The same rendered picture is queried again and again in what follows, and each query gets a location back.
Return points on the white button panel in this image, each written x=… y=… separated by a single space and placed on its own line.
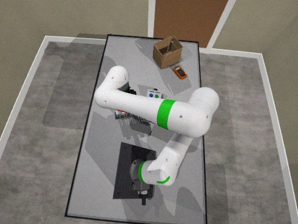
x=154 y=93

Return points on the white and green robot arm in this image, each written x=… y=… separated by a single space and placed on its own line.
x=187 y=121

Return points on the orange multimeter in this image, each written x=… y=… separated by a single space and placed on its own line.
x=179 y=72

